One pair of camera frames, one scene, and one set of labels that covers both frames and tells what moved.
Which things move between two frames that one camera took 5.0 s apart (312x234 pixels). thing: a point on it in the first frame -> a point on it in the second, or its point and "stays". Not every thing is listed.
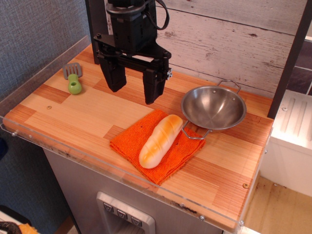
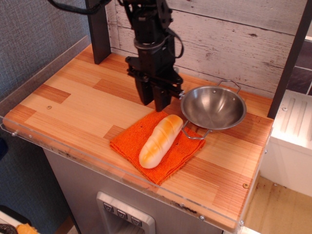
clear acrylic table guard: x=14 y=101 stays
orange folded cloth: x=127 y=145 stays
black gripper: x=134 y=39 -> x=156 y=67
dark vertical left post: x=97 y=22 stays
